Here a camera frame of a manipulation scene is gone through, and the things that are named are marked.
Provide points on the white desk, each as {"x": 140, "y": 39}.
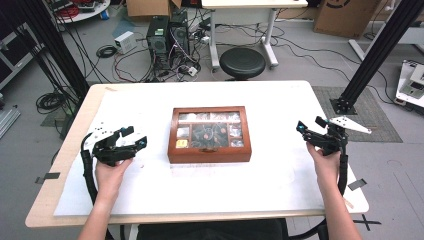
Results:
{"x": 253, "y": 3}

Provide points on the white machine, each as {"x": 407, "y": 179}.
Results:
{"x": 411, "y": 86}

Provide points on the black metal stand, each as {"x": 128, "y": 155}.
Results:
{"x": 376, "y": 53}
{"x": 60, "y": 46}

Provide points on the person's dark lap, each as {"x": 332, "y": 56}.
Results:
{"x": 213, "y": 231}

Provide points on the person's left hand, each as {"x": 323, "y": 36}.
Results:
{"x": 108, "y": 180}

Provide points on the wooden box with glass lid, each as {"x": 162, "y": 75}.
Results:
{"x": 209, "y": 156}

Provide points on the person's right hand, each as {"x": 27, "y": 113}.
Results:
{"x": 328, "y": 170}

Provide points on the black tape cross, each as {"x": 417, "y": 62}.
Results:
{"x": 366, "y": 222}

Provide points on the small cardboard box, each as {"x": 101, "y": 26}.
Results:
{"x": 148, "y": 7}

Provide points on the large cardboard box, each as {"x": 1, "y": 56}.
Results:
{"x": 346, "y": 18}

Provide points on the white power adapter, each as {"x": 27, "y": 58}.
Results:
{"x": 192, "y": 71}

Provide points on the black round stool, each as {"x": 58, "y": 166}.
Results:
{"x": 242, "y": 62}

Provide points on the round white table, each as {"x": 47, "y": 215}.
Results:
{"x": 90, "y": 15}

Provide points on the grey floor mat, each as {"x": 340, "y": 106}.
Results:
{"x": 370, "y": 110}

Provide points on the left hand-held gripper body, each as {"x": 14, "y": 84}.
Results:
{"x": 106, "y": 151}

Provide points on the white power supply box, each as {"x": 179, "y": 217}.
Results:
{"x": 125, "y": 41}

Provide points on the grey metal rail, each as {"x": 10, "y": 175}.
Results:
{"x": 7, "y": 120}

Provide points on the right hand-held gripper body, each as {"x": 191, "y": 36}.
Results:
{"x": 333, "y": 141}

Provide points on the black tape strip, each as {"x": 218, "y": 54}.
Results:
{"x": 50, "y": 176}
{"x": 357, "y": 184}

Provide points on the black computer tower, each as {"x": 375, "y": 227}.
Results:
{"x": 157, "y": 43}
{"x": 180, "y": 33}

